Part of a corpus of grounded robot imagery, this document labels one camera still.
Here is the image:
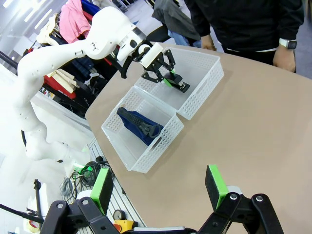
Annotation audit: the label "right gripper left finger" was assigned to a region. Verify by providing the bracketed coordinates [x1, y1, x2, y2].
[40, 168, 137, 234]

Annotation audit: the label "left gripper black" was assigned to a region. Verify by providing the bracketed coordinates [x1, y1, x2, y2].
[141, 50, 176, 88]

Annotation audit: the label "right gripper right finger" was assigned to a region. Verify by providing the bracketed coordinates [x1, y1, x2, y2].
[198, 164, 285, 234]

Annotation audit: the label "black stapler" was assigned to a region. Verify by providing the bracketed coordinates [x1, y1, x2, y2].
[165, 72, 191, 93]

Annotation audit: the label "navy zip pencil case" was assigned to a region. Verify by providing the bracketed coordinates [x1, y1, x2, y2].
[116, 106, 164, 147]

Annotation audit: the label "person's right forearm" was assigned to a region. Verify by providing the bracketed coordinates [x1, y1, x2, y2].
[184, 0, 212, 39]

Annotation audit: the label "person's left forearm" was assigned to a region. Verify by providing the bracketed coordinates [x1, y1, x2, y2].
[277, 0, 305, 47]

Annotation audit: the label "person's right hand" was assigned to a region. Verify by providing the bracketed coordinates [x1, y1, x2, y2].
[201, 34, 217, 51]

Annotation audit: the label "person's left hand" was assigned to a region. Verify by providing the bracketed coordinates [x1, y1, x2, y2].
[272, 45, 297, 73]

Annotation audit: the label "light blue denim cloth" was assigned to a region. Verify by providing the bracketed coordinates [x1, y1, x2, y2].
[168, 30, 203, 48]

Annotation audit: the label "yellow emergency stop box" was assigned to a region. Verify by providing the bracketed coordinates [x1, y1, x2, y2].
[114, 219, 135, 232]

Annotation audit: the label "white perforated plastic basket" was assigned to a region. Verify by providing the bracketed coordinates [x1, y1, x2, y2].
[101, 86, 185, 174]
[133, 46, 224, 120]

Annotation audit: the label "grey jacket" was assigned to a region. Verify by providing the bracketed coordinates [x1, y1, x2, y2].
[151, 0, 202, 41]

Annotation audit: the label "black tripod stand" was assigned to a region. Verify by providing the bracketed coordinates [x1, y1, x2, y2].
[0, 179, 47, 224]

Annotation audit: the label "cream masking tape roll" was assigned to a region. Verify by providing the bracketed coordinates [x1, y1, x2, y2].
[26, 220, 41, 232]

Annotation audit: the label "navy checked garment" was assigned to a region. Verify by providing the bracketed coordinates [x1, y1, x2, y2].
[70, 57, 95, 81]

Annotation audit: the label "person's black jacket torso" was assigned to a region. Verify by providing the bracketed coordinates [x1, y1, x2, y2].
[184, 0, 305, 53]

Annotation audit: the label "royal blue garment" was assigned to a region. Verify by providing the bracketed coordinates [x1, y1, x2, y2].
[81, 0, 100, 15]

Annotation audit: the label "beige folded cloth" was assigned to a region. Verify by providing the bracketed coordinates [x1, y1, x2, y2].
[48, 69, 80, 93]

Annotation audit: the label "pink garment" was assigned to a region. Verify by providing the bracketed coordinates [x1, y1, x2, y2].
[59, 0, 92, 43]

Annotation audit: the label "red folded cloth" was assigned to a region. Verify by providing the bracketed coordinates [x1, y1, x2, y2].
[43, 75, 76, 99]

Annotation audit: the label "white band smartwatch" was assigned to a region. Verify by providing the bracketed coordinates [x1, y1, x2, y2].
[279, 38, 298, 50]

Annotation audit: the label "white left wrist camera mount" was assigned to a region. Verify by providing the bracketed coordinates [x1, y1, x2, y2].
[136, 43, 163, 69]

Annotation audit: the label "aluminium table frame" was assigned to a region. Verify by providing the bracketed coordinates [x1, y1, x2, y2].
[86, 137, 147, 227]

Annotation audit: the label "cable bundle with green light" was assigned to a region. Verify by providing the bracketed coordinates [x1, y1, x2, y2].
[65, 160, 110, 188]

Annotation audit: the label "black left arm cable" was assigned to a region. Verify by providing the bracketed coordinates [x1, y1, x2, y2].
[107, 45, 134, 78]

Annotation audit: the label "thick black hose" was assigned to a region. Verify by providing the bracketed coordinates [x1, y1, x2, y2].
[20, 130, 31, 149]

